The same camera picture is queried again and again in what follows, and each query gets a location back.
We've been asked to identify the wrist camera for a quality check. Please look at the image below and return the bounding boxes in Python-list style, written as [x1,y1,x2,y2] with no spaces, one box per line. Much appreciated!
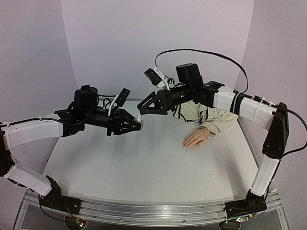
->
[108,88,130,116]
[144,67,171,90]

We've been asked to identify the white nail polish cap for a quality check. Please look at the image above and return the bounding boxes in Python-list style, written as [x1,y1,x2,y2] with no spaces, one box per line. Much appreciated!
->
[136,112,142,122]

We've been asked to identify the aluminium front rail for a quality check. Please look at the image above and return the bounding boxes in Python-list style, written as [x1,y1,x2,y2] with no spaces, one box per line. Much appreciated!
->
[39,192,282,227]

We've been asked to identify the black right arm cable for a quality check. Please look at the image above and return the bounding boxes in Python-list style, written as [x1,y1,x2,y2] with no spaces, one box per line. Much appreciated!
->
[154,48,249,93]

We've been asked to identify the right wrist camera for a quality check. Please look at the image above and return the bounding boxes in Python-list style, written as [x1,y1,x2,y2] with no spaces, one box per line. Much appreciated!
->
[144,67,171,90]

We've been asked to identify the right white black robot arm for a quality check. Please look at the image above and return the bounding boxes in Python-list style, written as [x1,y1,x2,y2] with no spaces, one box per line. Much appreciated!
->
[138,63,291,220]

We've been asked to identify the clear nail polish bottle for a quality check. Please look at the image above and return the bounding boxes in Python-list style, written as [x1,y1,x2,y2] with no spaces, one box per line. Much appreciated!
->
[136,120,144,131]

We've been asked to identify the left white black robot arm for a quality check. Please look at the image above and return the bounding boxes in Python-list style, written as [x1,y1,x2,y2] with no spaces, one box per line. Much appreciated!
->
[0,85,143,209]

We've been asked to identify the beige jacket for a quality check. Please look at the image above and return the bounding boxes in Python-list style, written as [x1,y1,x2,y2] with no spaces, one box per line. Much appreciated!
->
[173,101,238,135]

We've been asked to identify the mannequin hand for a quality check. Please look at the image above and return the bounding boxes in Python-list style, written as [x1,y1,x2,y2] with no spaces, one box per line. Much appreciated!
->
[182,128,215,149]

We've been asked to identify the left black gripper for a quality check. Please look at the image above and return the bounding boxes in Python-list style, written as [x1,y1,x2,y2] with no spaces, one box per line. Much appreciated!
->
[83,108,143,137]

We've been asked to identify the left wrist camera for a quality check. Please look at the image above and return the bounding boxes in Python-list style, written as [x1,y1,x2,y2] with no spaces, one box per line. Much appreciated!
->
[108,88,130,116]

